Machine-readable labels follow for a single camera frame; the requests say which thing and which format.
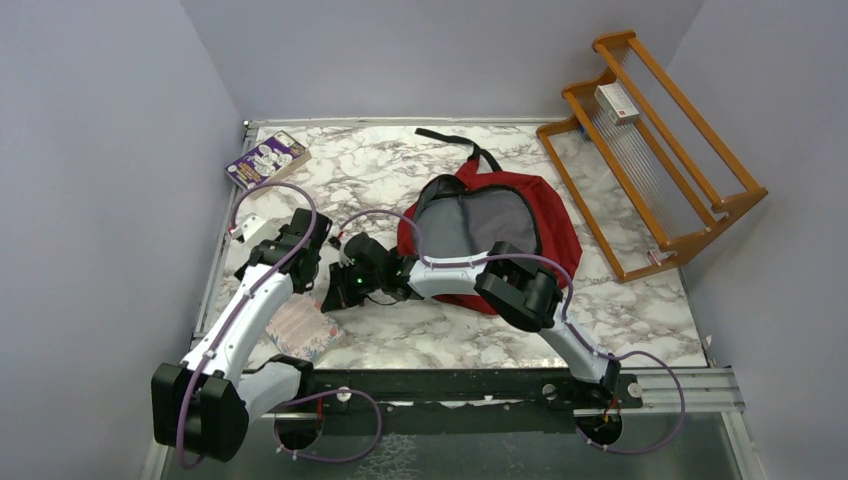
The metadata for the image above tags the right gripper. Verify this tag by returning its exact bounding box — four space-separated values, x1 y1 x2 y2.
324 260 384 312

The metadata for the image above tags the purple cover book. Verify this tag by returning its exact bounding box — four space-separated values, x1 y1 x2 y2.
224 130 311 190

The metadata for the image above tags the floral cover book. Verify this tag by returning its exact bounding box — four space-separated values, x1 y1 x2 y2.
265 294 343 361

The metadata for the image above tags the red backpack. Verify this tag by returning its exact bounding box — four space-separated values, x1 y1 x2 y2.
392 128 582 305

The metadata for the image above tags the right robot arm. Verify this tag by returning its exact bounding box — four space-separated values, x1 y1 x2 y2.
321 234 620 407

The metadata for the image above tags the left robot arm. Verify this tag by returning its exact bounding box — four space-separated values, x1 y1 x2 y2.
151 208 332 462

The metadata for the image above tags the wooden rack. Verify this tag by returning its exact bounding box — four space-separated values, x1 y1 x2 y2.
536 30 768 283

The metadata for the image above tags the white red small box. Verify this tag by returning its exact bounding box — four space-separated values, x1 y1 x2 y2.
594 82 640 126

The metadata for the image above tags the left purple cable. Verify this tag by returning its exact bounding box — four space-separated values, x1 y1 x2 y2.
173 182 386 472

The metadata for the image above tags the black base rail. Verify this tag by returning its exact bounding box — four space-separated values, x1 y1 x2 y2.
266 368 643 436

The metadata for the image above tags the aluminium table frame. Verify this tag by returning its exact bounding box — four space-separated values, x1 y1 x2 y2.
139 117 763 480

